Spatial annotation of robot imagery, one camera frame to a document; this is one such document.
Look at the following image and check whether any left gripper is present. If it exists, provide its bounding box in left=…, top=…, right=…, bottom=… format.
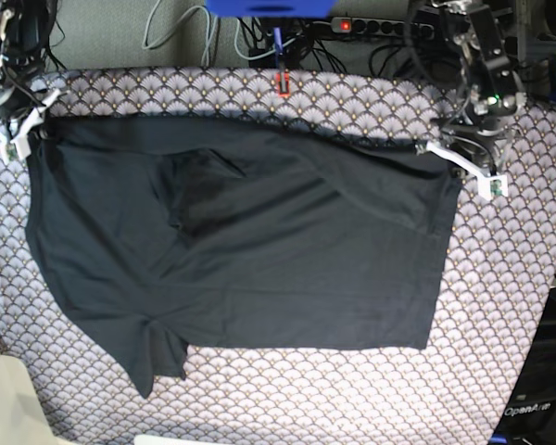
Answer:
left=437, top=118, right=514, bottom=175

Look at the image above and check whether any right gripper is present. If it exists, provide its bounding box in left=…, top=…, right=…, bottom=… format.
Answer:
left=0, top=83, right=48, bottom=125

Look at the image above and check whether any dark navy T-shirt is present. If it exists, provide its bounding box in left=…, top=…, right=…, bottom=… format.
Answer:
left=26, top=116, right=461, bottom=397

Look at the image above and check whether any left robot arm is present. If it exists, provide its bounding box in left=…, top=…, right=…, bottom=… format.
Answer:
left=403, top=1, right=527, bottom=177

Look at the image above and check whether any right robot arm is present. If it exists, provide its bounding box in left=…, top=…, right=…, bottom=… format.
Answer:
left=0, top=1, right=58, bottom=143

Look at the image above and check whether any fan-patterned tablecloth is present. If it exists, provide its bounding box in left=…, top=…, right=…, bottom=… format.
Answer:
left=0, top=68, right=556, bottom=444

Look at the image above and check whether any red table clamp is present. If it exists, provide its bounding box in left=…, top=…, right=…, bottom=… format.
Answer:
left=275, top=70, right=290, bottom=97

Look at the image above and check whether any black OpenArm box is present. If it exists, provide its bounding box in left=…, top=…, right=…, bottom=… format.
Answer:
left=488, top=287, right=556, bottom=444

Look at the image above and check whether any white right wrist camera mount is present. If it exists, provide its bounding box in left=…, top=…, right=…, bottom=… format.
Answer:
left=0, top=89, right=63, bottom=165

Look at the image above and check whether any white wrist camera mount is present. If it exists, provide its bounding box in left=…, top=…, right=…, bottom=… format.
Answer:
left=414, top=136, right=513, bottom=201
left=0, top=89, right=63, bottom=165

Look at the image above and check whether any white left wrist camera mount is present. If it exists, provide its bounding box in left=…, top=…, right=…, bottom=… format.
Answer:
left=414, top=136, right=513, bottom=201

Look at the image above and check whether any black power strip red switch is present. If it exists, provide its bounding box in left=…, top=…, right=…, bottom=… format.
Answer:
left=329, top=16, right=436, bottom=38

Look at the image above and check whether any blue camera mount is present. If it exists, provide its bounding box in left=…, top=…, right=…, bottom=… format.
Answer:
left=206, top=0, right=335, bottom=18

